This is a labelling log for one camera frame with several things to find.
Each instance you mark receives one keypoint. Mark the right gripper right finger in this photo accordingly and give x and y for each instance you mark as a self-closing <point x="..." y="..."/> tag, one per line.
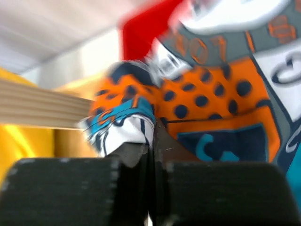
<point x="188" y="192"/>

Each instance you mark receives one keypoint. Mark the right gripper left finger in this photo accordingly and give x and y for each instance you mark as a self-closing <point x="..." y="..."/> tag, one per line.
<point x="108" y="191"/>

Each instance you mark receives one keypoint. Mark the blue orange patterned shorts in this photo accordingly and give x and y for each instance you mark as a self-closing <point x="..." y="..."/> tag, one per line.
<point x="225" y="82"/>

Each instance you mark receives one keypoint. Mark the yellow shorts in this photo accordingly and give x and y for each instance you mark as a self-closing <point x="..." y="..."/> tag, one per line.
<point x="22" y="142"/>

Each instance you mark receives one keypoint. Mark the wooden clothes rack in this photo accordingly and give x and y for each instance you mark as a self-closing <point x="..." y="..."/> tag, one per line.
<point x="25" y="105"/>

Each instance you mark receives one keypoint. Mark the red plastic tray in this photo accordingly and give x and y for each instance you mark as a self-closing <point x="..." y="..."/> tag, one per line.
<point x="139" y="28"/>

